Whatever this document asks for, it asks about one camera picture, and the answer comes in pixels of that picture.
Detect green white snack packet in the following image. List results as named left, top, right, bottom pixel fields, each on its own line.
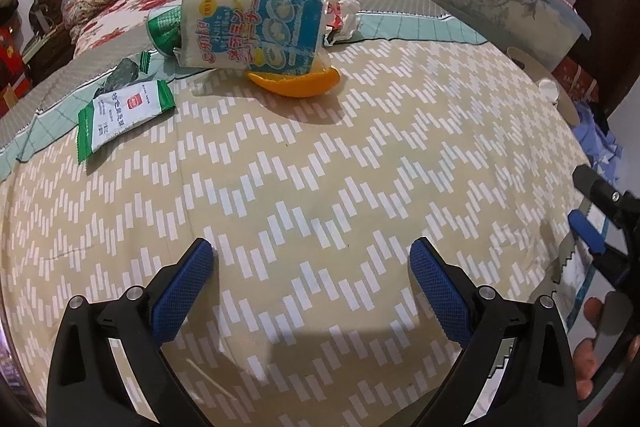
left=77, top=81, right=176, bottom=164

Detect beige chevron bedspread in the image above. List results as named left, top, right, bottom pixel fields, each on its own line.
left=0, top=0, right=601, bottom=427

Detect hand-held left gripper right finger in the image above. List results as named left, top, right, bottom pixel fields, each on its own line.
left=410, top=238, right=578, bottom=427

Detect dark green snack packet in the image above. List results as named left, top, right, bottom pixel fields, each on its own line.
left=100, top=51, right=158, bottom=95

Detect crushed green drink can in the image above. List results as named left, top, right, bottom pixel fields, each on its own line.
left=146, top=4, right=187, bottom=58

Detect white blue pouch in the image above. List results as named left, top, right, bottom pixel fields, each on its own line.
left=179, top=0, right=333, bottom=75

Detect person's right hand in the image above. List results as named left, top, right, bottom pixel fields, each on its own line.
left=572, top=297, right=607, bottom=400

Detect red white printed plastic wrapper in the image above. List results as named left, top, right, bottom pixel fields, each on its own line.
left=322, top=0, right=363, bottom=46

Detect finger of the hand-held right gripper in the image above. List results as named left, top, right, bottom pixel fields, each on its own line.
left=569, top=210, right=609, bottom=254
left=574, top=164, right=626, bottom=218

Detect red gift box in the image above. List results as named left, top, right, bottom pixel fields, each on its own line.
left=0, top=27, right=27, bottom=118

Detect clear storage box blue handle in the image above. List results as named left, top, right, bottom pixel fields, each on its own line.
left=425, top=0, right=592, bottom=72

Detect orange cardboard box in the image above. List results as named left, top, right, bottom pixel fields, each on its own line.
left=552, top=57, right=599, bottom=104

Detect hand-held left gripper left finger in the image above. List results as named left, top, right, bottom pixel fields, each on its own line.
left=47, top=238, right=216, bottom=427

